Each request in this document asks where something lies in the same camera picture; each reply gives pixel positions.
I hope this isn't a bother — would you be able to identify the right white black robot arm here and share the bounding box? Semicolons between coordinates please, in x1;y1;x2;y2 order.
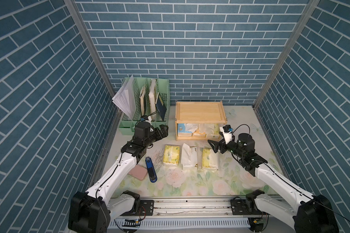
208;132;339;233

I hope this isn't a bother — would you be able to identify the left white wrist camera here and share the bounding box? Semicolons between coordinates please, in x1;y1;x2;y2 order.
139;116;152;124

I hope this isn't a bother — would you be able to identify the wooden two-tier shelf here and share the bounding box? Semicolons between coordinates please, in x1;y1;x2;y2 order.
175;101;228;141

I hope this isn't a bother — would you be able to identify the white yellow book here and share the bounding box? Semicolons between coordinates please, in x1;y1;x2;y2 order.
148;79;157;121

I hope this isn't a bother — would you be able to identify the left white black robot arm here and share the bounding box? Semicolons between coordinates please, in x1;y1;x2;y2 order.
68;121;168;233

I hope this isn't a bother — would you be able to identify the yellow floral tissue pack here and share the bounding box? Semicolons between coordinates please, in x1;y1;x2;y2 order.
163;145;180;166

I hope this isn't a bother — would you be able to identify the green circuit board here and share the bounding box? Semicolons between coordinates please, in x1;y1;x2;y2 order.
122;219;141;228

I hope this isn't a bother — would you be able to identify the floral table mat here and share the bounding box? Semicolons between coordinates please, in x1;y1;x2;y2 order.
113;106;283;198

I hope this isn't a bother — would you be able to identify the green plastic file organizer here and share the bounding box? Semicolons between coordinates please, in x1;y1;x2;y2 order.
112;76;170;136

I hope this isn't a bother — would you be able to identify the blue cartoon tissue pack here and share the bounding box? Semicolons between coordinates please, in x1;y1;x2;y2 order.
178;123;198;137

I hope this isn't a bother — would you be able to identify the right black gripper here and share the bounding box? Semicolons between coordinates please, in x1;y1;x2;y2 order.
208;131;245;160

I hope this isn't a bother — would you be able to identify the white paper stack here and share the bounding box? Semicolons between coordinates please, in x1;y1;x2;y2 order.
112;75;136;120

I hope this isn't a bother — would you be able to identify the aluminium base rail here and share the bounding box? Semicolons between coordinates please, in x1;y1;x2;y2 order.
107;197;285;233

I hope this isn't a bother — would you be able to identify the yellow white tissue pack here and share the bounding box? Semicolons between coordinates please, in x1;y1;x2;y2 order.
202;148;219;170
205;124;220;139

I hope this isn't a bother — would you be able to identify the blue stapler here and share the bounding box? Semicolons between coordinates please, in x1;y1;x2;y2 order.
145;157;158;183

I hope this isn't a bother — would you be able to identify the dark blue book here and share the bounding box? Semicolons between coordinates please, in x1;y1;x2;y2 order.
155;93;167;121

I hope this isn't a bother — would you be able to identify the thin beige book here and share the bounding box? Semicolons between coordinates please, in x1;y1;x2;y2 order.
140;86;146;116

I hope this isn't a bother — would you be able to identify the orange beige tissue pack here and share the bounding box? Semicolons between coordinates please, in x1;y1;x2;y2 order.
192;124;206;137

